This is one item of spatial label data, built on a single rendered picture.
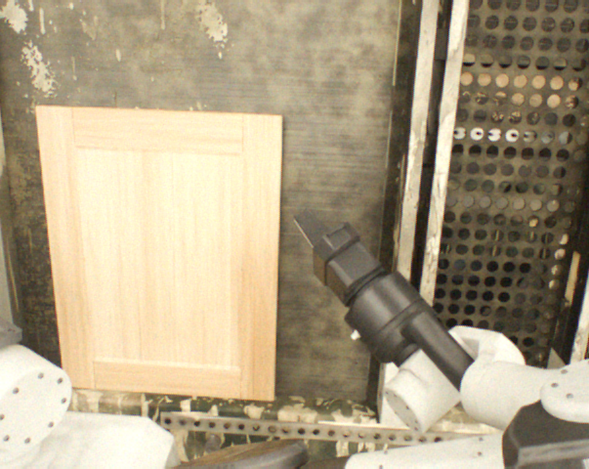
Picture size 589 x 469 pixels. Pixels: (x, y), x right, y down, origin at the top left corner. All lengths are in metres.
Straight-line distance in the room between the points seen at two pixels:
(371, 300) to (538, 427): 0.28
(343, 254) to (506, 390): 0.24
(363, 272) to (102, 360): 0.56
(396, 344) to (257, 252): 0.34
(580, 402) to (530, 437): 0.04
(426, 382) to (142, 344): 0.54
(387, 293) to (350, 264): 0.05
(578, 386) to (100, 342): 0.79
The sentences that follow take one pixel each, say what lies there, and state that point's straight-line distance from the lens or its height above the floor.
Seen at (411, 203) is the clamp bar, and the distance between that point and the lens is 0.82.
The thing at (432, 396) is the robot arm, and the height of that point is 1.26.
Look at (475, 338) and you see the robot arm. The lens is 0.64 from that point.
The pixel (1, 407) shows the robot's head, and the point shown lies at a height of 1.45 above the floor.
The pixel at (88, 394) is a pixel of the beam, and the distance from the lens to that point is 1.07.
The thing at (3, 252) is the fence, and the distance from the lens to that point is 1.01.
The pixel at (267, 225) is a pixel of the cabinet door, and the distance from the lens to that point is 0.88.
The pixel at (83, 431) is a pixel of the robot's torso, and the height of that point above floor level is 1.33.
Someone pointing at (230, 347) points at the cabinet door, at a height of 0.97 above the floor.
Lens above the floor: 1.82
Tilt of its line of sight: 51 degrees down
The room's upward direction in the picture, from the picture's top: straight up
